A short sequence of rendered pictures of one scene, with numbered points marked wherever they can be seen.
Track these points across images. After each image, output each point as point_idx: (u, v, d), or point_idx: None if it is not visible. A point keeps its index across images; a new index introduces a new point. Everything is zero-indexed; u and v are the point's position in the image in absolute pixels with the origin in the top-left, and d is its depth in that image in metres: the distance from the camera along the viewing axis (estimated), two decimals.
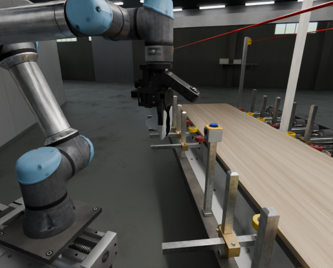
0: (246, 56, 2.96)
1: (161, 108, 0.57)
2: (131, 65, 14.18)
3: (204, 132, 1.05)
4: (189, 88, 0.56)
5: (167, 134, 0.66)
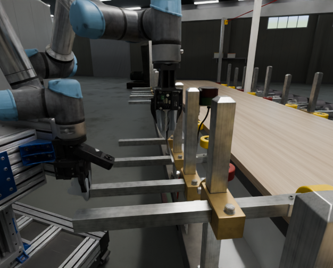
0: (223, 35, 3.24)
1: None
2: (128, 60, 14.47)
3: None
4: None
5: (166, 136, 0.64)
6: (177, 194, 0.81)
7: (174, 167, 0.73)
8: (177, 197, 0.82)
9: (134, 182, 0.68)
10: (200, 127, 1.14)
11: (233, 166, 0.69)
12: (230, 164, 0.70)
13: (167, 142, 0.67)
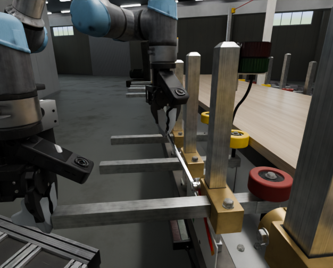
0: (230, 25, 2.98)
1: (152, 108, 0.59)
2: (127, 59, 14.20)
3: None
4: (173, 90, 0.53)
5: (166, 135, 0.65)
6: (208, 233, 0.42)
7: (186, 172, 0.51)
8: (209, 241, 0.41)
9: (128, 202, 0.42)
10: None
11: (288, 175, 0.42)
12: (281, 172, 0.44)
13: (170, 137, 0.58)
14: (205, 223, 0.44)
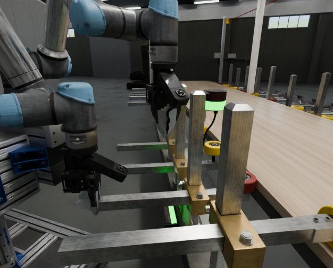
0: (224, 35, 3.18)
1: (152, 108, 0.59)
2: (128, 60, 14.40)
3: None
4: (174, 91, 0.53)
5: (166, 135, 0.65)
6: (182, 210, 0.73)
7: (176, 176, 0.68)
8: (181, 214, 0.74)
9: (147, 193, 0.62)
10: (204, 131, 1.07)
11: (254, 175, 0.63)
12: (250, 173, 0.64)
13: (168, 144, 0.63)
14: (181, 206, 0.72)
